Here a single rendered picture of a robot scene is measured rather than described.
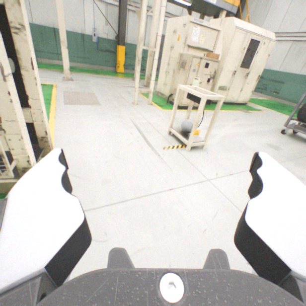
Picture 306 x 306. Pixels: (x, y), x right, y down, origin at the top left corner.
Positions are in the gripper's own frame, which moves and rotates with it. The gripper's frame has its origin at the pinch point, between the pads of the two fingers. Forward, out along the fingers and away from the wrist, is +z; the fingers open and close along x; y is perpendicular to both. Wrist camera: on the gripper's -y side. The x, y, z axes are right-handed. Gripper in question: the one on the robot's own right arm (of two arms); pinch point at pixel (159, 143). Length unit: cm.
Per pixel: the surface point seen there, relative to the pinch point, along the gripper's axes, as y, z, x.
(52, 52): 0, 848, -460
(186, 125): 87, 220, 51
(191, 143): 102, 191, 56
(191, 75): 37, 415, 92
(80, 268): 102, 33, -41
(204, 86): 65, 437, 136
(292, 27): -129, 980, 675
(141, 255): 107, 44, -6
